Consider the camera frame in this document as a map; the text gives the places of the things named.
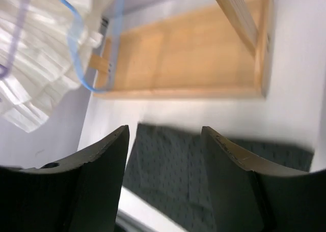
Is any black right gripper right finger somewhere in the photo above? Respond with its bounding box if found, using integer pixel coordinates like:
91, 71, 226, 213
201, 127, 325, 231

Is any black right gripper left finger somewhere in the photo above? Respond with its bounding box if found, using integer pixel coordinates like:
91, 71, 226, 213
1, 125, 129, 231

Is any grey polka dot skirt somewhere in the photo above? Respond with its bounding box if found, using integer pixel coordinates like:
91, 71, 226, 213
123, 124, 312, 231

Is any light blue wire hanger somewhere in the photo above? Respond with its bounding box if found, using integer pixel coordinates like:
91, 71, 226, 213
50, 0, 125, 93

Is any purple plastic hanger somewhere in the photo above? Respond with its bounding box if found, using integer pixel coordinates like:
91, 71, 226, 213
1, 0, 30, 79

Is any wooden clothes rack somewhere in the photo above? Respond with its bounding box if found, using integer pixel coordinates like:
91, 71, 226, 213
89, 0, 274, 98

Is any white pleated dress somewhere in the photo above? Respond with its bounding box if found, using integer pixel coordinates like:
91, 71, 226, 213
1, 0, 113, 133

